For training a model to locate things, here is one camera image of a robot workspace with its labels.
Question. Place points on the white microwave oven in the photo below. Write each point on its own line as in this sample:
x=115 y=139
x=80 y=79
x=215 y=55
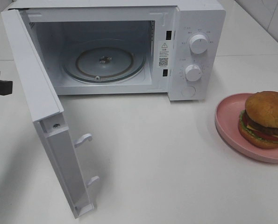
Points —
x=162 y=28

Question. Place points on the white microwave door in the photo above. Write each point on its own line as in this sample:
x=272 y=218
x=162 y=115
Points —
x=47 y=114

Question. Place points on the glass turntable plate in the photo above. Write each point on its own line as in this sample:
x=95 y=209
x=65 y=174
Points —
x=103 y=60

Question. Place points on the pink plate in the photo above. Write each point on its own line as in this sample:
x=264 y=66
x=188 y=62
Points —
x=227 y=119

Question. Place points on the white upper power knob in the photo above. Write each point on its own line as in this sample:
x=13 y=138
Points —
x=198 y=43

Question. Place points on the white timer knob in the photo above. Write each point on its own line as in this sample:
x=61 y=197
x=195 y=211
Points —
x=193 y=73

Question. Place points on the burger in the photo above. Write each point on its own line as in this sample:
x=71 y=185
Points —
x=258 y=122

